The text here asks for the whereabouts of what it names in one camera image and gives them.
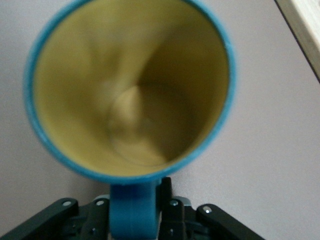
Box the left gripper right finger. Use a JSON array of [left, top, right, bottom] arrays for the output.
[[157, 176, 266, 240]]

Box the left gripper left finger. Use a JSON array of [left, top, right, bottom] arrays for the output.
[[0, 197, 111, 240]]

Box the teal mug yellow inside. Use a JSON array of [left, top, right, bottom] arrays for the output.
[[22, 0, 237, 240]]

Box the bamboo cutting board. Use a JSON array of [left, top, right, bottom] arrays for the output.
[[273, 0, 320, 83]]

